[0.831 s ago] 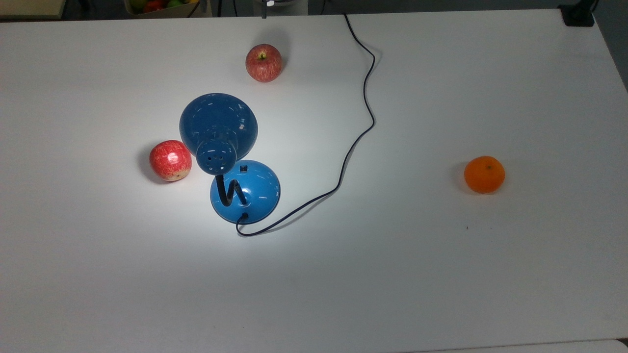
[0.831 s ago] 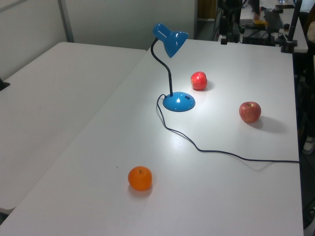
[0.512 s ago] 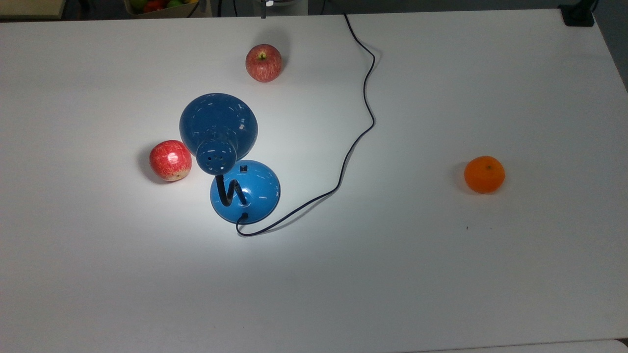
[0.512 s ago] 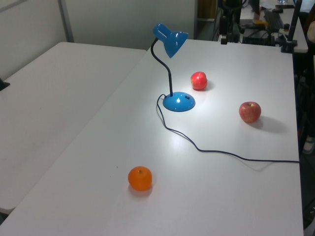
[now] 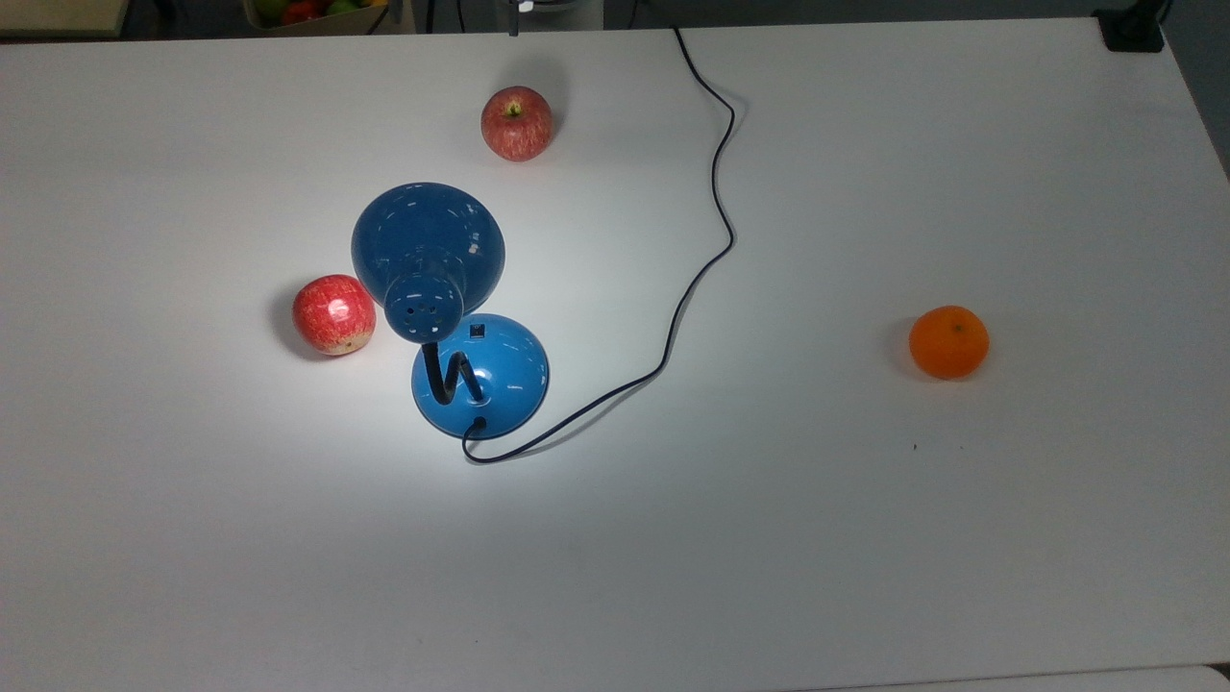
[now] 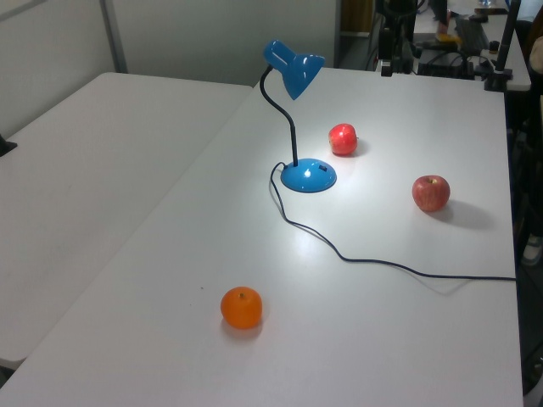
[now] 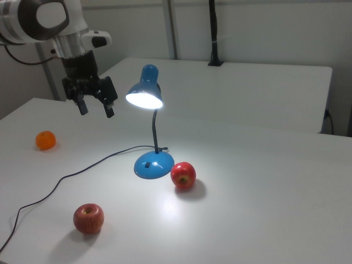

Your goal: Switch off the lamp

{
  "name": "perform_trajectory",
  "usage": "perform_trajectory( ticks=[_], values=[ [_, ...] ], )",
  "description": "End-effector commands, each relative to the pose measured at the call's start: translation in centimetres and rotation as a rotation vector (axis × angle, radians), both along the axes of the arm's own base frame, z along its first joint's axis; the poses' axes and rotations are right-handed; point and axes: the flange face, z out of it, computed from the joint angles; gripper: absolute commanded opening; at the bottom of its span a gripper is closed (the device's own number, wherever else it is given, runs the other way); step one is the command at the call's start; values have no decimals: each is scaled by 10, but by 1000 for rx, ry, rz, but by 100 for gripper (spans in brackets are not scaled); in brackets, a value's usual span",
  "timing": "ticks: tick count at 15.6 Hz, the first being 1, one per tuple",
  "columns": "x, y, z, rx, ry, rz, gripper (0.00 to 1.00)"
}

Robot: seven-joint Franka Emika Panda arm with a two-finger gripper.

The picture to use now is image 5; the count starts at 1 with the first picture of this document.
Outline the blue desk lamp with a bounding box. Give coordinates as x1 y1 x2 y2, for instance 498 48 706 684
351 182 551 441

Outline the red apple with stem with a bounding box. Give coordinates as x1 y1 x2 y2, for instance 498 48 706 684
480 86 554 162

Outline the black lamp power cable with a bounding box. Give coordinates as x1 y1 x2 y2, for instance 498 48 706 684
462 27 737 465

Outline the orange mandarin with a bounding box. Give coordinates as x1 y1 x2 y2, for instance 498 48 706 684
909 305 991 381

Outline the box of assorted fruit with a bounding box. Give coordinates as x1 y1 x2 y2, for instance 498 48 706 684
243 0 392 36

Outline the black camera clamp mount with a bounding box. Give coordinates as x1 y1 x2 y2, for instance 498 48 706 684
1095 0 1169 53

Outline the shiny red apple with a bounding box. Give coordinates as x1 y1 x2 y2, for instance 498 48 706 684
292 274 378 358

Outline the white folding table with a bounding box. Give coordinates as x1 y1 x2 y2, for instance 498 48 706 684
788 663 1230 692

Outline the beige flat board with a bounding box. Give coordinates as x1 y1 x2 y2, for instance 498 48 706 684
0 0 132 38

